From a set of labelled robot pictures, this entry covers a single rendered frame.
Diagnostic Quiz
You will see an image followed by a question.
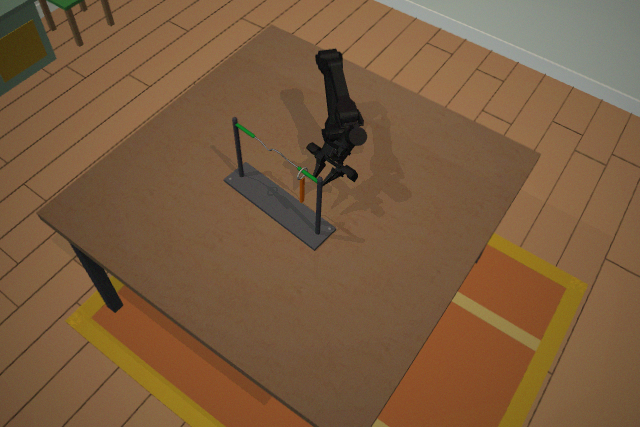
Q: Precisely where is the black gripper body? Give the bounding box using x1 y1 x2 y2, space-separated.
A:
306 139 358 182

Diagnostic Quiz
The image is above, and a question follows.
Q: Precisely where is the orange bar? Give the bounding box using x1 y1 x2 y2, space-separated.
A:
297 167 308 203

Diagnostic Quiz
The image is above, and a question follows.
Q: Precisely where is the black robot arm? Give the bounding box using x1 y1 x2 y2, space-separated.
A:
315 49 367 161

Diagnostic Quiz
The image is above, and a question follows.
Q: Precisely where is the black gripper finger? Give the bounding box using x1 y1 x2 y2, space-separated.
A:
323 167 344 186
313 155 326 178

